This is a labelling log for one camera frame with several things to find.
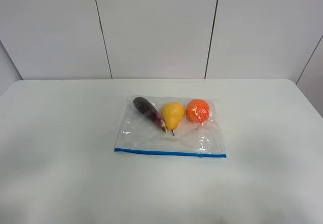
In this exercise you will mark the clear zip bag blue strip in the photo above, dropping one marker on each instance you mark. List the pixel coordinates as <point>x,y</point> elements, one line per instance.
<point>138,135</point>

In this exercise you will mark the yellow pear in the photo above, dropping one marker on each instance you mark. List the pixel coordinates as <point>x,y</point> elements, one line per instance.
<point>172,114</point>

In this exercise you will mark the purple eggplant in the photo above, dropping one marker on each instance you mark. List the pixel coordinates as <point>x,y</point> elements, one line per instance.
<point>150,112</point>

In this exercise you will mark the orange fruit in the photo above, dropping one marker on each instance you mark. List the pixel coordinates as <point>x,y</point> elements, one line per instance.
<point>197,111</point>

